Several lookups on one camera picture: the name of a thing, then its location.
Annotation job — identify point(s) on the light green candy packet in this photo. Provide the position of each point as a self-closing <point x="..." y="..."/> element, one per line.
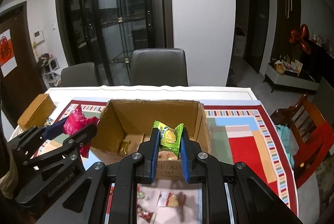
<point x="170" y="138"/>

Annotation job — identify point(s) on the white low side table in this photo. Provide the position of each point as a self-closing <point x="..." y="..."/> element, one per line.
<point x="283" y="82"/>

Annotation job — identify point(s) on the woven wicker box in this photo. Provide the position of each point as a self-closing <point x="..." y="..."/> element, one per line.
<point x="37" y="112"/>

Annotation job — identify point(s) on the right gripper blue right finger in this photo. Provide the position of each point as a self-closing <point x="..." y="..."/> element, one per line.
<point x="231" y="193"/>

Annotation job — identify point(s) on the pink snack packet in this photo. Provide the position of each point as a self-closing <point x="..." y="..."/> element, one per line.
<point x="77" y="121"/>

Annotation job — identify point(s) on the pale green candy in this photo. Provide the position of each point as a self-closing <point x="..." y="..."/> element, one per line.
<point x="142" y="196"/>

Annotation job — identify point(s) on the colourful patterned tablecloth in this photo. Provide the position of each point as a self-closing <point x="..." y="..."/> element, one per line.
<point x="239" y="131"/>

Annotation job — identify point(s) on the brown cardboard box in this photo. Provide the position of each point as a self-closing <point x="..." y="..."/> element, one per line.
<point x="147" y="140"/>

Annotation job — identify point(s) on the grey chair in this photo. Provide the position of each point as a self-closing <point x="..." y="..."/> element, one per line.
<point x="81" y="75"/>
<point x="159" y="67"/>

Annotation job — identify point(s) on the red fu door poster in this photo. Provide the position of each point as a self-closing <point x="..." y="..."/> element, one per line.
<point x="7" y="56"/>

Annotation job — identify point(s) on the teal cloth on chair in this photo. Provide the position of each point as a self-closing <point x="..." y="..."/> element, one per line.
<point x="288" y="141"/>

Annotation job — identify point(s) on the red foil balloons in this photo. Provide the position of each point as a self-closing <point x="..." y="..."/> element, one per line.
<point x="301" y="37"/>

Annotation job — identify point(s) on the tan biscuit packet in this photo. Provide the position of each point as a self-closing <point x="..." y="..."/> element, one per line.
<point x="167" y="156"/>

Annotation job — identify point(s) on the gold candy packet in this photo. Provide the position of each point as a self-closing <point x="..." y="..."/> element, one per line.
<point x="124" y="147"/>

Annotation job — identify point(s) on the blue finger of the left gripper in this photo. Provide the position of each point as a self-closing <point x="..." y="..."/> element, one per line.
<point x="33" y="138"/>
<point x="75" y="137"/>

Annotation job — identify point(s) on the grey chair centre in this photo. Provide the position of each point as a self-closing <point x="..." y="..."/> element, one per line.
<point x="159" y="67"/>

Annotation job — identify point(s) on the white shoe rack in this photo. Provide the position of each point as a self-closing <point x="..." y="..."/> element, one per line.
<point x="49" y="70"/>

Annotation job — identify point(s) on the red wooden chair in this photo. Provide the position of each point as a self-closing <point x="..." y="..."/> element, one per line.
<point x="313" y="134"/>

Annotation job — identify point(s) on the dark red candy packet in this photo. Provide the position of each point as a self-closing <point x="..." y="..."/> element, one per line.
<point x="148" y="216"/>

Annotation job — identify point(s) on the grey chair left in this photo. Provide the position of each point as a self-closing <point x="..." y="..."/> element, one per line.
<point x="81" y="75"/>

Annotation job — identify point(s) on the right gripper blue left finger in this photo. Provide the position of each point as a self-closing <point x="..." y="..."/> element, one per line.
<point x="107" y="193"/>

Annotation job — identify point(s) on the clear packet yellow cake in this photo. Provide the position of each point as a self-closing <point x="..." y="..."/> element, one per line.
<point x="171" y="199"/>

